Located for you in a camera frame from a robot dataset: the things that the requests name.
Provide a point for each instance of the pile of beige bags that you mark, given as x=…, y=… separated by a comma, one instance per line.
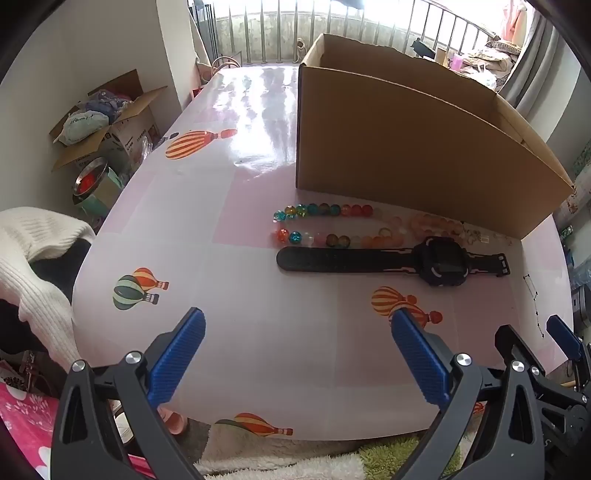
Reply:
x=485, y=60

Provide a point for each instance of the metal bowl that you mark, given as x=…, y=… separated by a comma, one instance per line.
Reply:
x=90, y=177

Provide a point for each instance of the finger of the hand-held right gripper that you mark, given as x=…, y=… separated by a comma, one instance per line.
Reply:
x=508, y=344
x=563, y=337

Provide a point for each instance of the dark cloth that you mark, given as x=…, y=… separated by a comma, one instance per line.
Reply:
x=60, y=267

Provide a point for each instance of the pink floral cloth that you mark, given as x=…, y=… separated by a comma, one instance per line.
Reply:
x=27, y=424

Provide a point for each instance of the open cardboard box of clutter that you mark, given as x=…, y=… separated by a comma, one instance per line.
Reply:
x=111, y=124

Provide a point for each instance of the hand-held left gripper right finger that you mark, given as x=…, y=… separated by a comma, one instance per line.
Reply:
x=420, y=364

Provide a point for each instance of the white knitted sweater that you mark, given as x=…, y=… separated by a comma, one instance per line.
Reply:
x=27, y=258

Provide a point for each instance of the metal balcony railing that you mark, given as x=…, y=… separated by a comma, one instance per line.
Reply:
x=277, y=27

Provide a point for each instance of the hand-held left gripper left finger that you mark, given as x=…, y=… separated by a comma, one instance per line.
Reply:
x=180, y=360

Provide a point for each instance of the large brown cardboard box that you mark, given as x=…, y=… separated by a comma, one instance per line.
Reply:
x=392, y=138

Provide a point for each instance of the teal box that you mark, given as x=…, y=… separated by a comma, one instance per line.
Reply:
x=106, y=191

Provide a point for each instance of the grey curtain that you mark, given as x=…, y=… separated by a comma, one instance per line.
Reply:
x=531, y=60

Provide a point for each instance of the green shaggy rug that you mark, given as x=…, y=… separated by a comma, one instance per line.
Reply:
x=392, y=454

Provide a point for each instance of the pink slipper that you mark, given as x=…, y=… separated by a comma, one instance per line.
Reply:
x=175, y=422

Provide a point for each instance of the teal floral board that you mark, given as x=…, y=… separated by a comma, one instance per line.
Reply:
x=579, y=184

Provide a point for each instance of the pink balloon-print tablecloth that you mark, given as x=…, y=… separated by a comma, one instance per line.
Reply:
x=207, y=286

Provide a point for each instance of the black smartwatch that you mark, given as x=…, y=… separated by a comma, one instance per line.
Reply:
x=351, y=261

